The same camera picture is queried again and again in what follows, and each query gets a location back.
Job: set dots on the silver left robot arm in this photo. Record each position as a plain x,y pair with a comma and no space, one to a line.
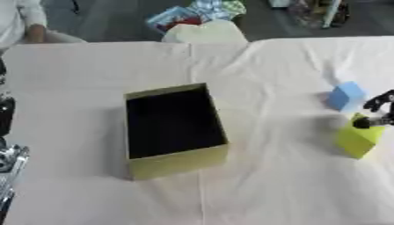
7,152

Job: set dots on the white chair back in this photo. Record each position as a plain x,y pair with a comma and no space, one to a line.
205,32

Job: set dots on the person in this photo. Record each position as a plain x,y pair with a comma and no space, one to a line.
20,26

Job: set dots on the dark bag with white pole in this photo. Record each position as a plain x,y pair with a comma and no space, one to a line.
323,13

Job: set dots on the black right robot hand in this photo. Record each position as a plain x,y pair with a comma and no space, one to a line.
378,102

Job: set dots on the yellow-green cube block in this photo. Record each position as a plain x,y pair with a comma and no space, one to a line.
356,141

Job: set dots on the tan open box black inside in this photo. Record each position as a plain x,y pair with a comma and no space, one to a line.
174,164

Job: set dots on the light blue cube block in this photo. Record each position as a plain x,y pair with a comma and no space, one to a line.
342,97

